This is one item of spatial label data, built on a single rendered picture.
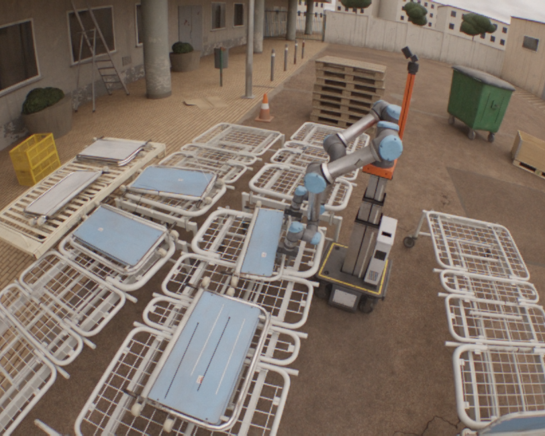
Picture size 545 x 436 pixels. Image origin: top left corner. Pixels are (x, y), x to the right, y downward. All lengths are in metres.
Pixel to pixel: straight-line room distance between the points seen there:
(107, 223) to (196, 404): 1.53
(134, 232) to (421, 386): 2.26
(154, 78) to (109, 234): 5.68
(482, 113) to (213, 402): 6.87
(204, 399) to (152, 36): 7.04
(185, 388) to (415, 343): 1.69
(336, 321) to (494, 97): 5.93
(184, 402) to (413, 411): 1.44
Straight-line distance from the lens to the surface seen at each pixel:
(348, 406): 2.16
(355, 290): 2.33
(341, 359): 2.30
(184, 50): 10.76
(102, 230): 2.48
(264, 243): 2.18
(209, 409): 1.51
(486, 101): 7.20
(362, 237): 2.19
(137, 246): 2.23
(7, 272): 3.58
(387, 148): 1.54
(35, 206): 2.94
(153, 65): 7.65
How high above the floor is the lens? 1.97
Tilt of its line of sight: 37 degrees down
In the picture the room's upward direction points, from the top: 3 degrees clockwise
